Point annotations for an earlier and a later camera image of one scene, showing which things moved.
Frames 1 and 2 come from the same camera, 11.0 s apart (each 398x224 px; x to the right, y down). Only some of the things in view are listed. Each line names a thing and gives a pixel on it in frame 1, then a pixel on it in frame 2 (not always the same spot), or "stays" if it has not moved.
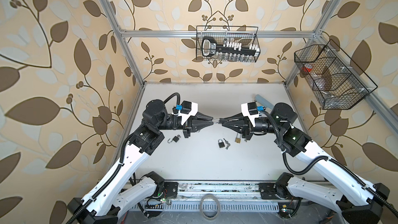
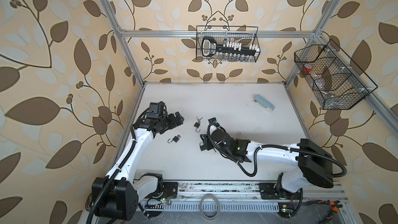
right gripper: x=246 y=128 → x=207 y=141
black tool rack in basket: x=210 y=48 stays
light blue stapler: x=264 y=102 stays
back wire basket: x=228 y=43 stays
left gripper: x=192 y=127 → x=174 y=123
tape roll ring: x=203 y=198 stays
